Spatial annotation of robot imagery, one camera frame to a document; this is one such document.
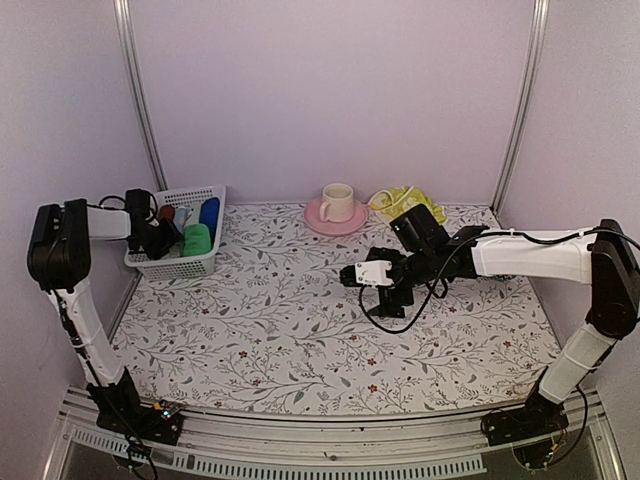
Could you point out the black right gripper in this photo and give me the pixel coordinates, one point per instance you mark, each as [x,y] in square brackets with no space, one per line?
[384,309]

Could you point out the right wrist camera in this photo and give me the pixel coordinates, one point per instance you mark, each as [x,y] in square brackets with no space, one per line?
[368,273]

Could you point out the front aluminium rail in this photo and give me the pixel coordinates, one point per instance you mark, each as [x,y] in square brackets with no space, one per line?
[220,444]

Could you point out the left aluminium frame post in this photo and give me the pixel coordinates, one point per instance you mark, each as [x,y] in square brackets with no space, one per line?
[124,24]

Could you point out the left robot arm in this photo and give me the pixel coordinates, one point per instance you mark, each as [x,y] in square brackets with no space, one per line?
[59,260]

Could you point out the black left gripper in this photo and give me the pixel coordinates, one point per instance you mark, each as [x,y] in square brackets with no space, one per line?
[173,237]

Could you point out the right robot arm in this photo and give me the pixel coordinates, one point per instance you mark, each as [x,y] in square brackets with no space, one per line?
[601,257]

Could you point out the green microfibre towel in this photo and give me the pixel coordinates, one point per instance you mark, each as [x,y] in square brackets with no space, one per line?
[197,241]

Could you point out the yellow patterned towel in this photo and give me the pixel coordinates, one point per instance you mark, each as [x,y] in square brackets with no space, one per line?
[389,204]

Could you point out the pale green rolled towel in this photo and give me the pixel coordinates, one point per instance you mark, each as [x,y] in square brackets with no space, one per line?
[193,214]

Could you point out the light blue rolled towel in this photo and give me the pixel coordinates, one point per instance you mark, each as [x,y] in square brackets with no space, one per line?
[180,218]

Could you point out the aluminium frame post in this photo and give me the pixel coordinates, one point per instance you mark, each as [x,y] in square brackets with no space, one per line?
[531,66]
[124,24]

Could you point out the right aluminium frame post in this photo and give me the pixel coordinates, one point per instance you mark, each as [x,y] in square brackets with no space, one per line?
[531,66]

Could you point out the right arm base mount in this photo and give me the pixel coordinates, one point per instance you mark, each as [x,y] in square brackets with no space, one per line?
[538,416]

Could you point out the dark red rolled towel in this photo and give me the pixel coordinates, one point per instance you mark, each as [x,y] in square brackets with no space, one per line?
[166,212]

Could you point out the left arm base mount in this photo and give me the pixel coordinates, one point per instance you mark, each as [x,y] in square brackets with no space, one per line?
[160,423]

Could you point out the cream ceramic mug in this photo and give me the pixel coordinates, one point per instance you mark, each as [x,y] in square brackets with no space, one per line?
[337,203]

